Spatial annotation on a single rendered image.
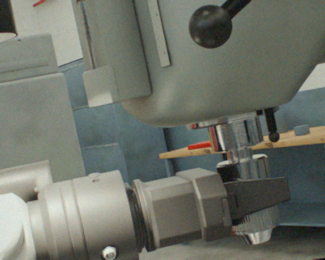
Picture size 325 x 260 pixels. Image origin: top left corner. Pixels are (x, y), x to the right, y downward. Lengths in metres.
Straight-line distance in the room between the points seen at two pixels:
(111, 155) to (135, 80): 7.50
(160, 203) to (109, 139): 7.45
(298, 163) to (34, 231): 6.23
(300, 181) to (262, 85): 6.24
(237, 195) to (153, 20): 0.17
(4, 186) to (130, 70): 0.16
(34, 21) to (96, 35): 10.07
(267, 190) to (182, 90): 0.13
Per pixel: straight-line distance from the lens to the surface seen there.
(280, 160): 6.98
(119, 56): 0.60
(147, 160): 8.05
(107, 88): 0.59
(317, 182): 6.71
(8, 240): 0.61
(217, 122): 0.64
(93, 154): 8.46
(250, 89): 0.61
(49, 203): 0.63
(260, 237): 0.68
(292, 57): 0.62
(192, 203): 0.63
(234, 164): 0.66
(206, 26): 0.50
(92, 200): 0.63
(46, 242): 0.63
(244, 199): 0.65
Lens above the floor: 1.33
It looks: 3 degrees down
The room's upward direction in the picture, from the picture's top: 12 degrees counter-clockwise
